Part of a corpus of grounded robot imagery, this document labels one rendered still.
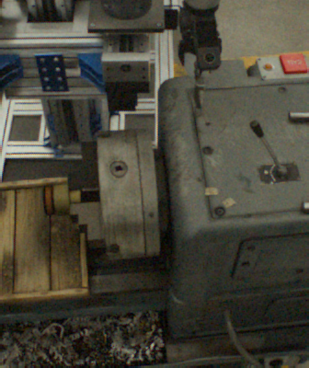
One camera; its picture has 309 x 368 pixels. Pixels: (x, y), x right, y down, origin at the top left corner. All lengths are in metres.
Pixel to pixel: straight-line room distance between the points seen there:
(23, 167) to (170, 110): 1.31
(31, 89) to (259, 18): 1.88
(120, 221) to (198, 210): 0.18
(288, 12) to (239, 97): 2.24
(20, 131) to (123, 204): 1.49
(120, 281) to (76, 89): 0.70
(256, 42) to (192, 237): 2.28
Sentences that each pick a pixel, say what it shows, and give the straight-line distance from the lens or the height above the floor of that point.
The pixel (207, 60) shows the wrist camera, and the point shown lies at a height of 1.49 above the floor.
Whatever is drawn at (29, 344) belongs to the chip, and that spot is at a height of 0.59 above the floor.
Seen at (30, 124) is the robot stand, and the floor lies 0.21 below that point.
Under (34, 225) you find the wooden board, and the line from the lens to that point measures 1.62.
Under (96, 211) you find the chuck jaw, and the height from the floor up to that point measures 1.10.
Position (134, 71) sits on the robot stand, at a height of 1.07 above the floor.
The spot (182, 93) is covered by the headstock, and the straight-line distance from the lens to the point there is 1.37.
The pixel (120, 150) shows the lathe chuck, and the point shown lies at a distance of 1.29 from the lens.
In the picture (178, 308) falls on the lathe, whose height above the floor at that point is 0.79.
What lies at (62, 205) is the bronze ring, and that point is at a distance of 1.38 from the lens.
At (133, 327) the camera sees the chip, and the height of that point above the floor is 0.57.
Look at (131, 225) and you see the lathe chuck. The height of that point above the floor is 1.16.
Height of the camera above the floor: 2.29
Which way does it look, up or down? 56 degrees down
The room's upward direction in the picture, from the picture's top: straight up
